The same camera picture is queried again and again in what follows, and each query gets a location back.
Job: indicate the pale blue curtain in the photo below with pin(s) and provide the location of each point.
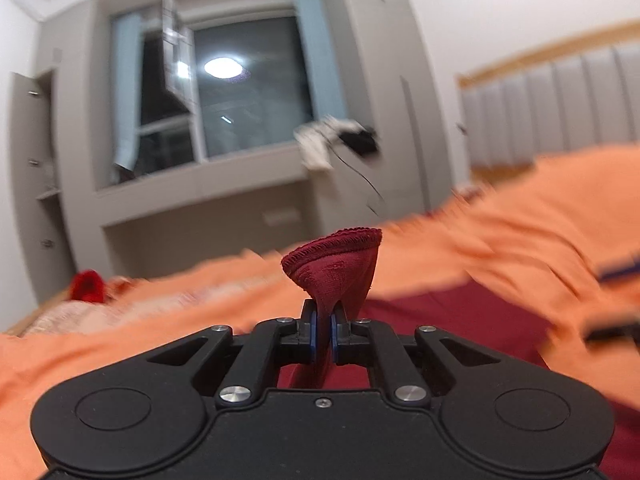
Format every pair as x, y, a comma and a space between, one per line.
125, 85
320, 60

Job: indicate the large window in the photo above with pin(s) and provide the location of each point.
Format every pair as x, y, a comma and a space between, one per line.
250, 110

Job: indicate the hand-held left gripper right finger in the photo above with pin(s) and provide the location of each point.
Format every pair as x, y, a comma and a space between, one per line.
336, 338

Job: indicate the dark red knit garment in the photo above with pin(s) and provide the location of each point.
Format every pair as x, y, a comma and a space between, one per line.
335, 270

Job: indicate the floral patterned quilt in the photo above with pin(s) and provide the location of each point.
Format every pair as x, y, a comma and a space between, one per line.
100, 315

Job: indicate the black pouch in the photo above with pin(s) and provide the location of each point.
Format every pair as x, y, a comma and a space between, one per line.
362, 141

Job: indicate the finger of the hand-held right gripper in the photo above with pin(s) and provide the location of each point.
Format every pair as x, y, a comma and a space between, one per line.
615, 332
622, 269

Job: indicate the grey wardrobe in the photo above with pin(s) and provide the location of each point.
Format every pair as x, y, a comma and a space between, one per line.
400, 35

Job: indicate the grey padded headboard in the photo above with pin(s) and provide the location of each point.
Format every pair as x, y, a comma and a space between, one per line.
565, 105

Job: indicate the white cloth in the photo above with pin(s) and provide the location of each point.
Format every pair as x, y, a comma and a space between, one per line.
315, 147

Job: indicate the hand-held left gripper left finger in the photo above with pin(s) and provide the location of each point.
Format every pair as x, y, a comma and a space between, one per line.
312, 336

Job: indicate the bright red cloth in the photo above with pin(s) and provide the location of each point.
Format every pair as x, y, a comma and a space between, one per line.
87, 285

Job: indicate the grey built-in desk unit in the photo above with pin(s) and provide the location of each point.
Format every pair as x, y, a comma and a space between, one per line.
200, 185

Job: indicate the open window sash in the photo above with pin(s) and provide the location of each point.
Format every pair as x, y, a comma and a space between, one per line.
177, 50

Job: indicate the grey cabinet door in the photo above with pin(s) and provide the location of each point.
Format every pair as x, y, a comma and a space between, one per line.
30, 240

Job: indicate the orange bed sheet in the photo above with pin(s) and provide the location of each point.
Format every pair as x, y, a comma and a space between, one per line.
500, 220

